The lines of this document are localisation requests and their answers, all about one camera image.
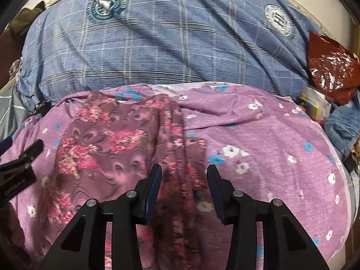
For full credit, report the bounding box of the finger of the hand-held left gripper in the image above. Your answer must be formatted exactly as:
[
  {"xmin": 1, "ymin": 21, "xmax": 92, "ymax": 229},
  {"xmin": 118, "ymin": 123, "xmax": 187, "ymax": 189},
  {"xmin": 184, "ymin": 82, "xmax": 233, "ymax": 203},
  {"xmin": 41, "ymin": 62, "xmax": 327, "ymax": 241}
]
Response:
[
  {"xmin": 0, "ymin": 136, "xmax": 13, "ymax": 157},
  {"xmin": 0, "ymin": 141, "xmax": 45, "ymax": 174}
]

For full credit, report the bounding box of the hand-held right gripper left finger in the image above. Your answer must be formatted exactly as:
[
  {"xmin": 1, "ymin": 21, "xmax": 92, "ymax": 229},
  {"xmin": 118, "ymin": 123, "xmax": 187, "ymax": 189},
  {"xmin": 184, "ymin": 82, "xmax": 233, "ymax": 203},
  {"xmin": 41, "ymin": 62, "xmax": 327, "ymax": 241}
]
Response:
[{"xmin": 38, "ymin": 163, "xmax": 163, "ymax": 270}]

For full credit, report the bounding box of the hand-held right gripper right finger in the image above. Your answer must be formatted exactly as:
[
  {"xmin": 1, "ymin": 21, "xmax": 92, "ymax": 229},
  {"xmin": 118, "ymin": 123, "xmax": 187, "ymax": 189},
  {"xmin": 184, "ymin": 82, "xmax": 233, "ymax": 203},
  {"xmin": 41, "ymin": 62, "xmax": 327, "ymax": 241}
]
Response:
[{"xmin": 207, "ymin": 164, "xmax": 331, "ymax": 270}]

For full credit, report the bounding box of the dark pink floral garment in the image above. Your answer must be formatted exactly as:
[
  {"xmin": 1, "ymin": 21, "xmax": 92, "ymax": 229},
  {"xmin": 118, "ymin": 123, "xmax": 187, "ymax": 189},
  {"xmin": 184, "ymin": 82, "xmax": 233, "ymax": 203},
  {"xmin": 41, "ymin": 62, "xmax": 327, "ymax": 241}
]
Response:
[{"xmin": 45, "ymin": 91, "xmax": 209, "ymax": 270}]

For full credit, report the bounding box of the purple flowered bed sheet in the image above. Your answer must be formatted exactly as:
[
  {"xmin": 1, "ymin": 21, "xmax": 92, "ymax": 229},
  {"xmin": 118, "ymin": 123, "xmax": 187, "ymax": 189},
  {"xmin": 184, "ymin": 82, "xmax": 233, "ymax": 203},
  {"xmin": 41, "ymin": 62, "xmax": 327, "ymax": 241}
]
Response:
[{"xmin": 11, "ymin": 81, "xmax": 353, "ymax": 270}]

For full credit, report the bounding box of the olive green cloth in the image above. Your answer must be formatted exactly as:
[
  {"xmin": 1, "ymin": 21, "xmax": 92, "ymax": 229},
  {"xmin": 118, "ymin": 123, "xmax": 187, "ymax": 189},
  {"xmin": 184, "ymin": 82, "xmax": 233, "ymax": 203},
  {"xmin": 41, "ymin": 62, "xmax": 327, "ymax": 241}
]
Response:
[{"xmin": 11, "ymin": 1, "xmax": 47, "ymax": 30}]

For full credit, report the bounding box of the colourful small box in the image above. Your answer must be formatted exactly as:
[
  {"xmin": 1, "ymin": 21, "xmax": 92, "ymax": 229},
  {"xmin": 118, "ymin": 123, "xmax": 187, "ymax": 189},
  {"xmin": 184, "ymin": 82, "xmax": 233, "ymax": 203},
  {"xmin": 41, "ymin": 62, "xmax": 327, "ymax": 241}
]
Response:
[{"xmin": 298, "ymin": 86, "xmax": 332, "ymax": 121}]

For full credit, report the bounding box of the blue denim cloth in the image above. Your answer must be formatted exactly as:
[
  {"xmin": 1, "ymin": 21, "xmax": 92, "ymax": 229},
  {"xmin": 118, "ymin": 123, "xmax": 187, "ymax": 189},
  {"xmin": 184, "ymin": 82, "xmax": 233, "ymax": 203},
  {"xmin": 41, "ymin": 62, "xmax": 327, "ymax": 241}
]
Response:
[{"xmin": 325, "ymin": 90, "xmax": 360, "ymax": 158}]

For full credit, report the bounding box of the blue plaid blanket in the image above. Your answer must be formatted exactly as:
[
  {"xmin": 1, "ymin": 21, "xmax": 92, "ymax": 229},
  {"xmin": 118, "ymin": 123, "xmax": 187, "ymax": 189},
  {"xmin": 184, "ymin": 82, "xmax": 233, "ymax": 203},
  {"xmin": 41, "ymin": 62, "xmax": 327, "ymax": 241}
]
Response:
[{"xmin": 17, "ymin": 0, "xmax": 324, "ymax": 110}]

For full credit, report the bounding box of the red plastic bag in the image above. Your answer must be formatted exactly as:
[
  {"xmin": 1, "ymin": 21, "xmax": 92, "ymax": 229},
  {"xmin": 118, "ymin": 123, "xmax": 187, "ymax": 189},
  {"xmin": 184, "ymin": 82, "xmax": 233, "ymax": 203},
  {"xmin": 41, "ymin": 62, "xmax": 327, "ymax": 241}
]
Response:
[{"xmin": 306, "ymin": 31, "xmax": 360, "ymax": 106}]

